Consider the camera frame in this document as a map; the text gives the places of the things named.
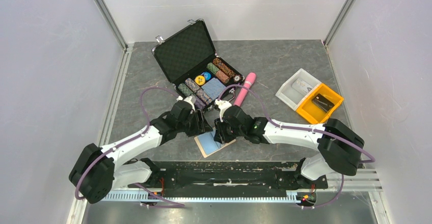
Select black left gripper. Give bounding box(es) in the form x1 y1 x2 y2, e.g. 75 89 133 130
177 108 213 137

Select beige leather card holder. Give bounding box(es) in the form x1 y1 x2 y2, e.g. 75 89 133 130
194 128 236 158

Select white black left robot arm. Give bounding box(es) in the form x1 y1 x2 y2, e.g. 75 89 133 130
68 100 212 204

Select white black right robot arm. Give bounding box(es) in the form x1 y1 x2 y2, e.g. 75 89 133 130
214 105 364 187

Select blue playing card deck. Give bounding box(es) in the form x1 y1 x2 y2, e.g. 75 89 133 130
202 80 226 100

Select white card in white bin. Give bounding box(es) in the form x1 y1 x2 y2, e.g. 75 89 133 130
291 78 314 96

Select black card in yellow bin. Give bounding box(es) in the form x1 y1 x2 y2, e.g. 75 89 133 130
312 94 335 113

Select green purple chip stack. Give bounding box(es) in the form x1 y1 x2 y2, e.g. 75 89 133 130
178 83 206 109

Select blue orange chip stack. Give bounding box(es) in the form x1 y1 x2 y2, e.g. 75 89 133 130
184 78 213 105

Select blue dealer button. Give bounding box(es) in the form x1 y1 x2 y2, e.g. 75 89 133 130
201 72 212 81

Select green red chip stack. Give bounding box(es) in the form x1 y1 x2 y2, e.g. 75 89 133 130
206 63 230 84

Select loose black white chips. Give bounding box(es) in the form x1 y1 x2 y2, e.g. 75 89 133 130
233 75 242 82

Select pink cylindrical device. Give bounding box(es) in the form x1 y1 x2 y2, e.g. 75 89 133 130
233 72 256 106

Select orange black chip stack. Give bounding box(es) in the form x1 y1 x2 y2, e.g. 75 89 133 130
212 58 235 78

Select black poker chip case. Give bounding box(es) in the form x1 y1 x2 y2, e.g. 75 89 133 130
152 19 245 111

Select white plastic bin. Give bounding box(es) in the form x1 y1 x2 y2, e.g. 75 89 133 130
276 68 322 111

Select yellow plastic bin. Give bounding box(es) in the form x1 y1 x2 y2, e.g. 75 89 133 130
295 83 344 124

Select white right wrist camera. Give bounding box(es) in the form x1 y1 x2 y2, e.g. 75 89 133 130
214 99 232 122

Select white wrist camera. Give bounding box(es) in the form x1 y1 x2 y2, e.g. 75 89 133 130
176 96 196 112
214 99 232 122

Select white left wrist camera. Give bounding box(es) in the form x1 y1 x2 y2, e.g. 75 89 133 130
176 96 196 112

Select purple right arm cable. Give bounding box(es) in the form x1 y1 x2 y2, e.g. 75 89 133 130
218 84 376 210

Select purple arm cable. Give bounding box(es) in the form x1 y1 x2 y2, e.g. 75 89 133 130
74 87 186 209
218 84 376 210

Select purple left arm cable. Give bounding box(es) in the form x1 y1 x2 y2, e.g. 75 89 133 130
74 87 186 209

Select white slotted cable duct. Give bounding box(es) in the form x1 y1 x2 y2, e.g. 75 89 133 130
102 189 301 204

